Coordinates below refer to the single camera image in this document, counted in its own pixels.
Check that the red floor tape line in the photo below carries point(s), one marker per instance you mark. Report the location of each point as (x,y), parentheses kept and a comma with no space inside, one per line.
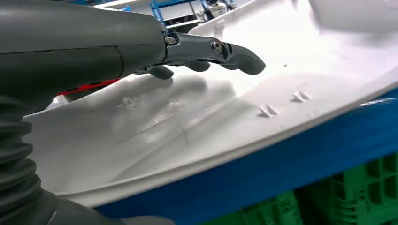
(90,86)

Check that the green plastic crate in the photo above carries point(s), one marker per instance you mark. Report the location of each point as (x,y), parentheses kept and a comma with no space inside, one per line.
(357,192)
(264,211)

